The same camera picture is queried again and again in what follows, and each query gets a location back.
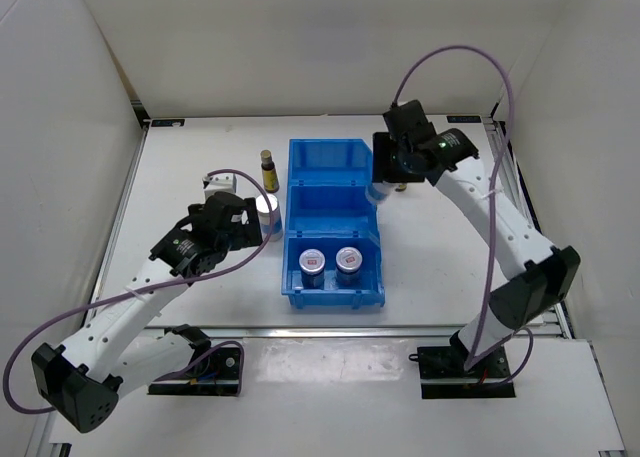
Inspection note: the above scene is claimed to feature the white blue can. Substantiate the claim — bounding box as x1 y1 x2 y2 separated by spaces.
256 194 283 242
365 182 396 206

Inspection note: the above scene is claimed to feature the grey-lid spice jar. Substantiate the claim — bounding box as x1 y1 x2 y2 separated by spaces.
299 248 326 289
336 246 363 287

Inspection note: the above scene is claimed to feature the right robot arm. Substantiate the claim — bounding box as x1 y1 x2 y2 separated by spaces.
369 100 581 377

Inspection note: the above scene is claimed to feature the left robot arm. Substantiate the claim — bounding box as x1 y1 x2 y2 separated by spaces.
31 191 262 433

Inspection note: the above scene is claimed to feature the blue plastic bin rear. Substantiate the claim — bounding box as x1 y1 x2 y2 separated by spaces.
288 139 373 186

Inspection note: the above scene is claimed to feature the blue plastic bin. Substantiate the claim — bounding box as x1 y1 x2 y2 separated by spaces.
281 233 385 309
288 139 373 186
285 183 380 239

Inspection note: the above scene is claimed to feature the black label right corner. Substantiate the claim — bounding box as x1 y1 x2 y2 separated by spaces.
446 115 482 124

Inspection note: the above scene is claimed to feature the black label corner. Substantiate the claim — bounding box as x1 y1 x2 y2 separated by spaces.
446 115 482 124
150 119 185 128

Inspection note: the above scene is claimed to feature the brown bottle left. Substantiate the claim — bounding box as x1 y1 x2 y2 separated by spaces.
260 149 280 193

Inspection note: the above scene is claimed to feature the blue plastic bin middle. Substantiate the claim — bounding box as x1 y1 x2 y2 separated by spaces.
285 183 380 239

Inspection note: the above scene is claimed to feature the black label left corner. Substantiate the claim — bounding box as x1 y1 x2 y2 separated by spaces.
150 119 185 128

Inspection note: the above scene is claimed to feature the blue plastic bin front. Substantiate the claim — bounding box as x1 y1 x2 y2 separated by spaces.
281 233 385 309

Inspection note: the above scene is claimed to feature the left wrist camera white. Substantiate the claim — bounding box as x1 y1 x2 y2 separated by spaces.
202 173 237 203

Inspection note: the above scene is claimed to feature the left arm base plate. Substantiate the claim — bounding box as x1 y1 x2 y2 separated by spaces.
147 341 245 397

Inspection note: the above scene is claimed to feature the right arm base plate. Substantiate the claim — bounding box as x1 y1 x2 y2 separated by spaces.
408 346 516 400

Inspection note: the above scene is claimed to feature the aluminium frame rail front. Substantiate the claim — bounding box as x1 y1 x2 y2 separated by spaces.
49 324 566 343

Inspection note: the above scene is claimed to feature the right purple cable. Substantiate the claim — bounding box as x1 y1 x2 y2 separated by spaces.
392 45 535 386

